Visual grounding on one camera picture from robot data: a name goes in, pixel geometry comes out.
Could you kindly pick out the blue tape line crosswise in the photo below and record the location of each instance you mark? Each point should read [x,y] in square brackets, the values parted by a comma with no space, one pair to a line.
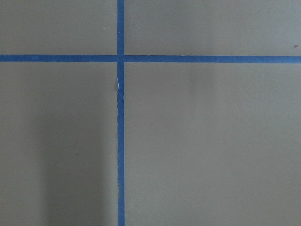
[152,58]

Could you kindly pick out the blue tape line lengthwise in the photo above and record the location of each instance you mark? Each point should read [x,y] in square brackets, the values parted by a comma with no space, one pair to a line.
[120,113]

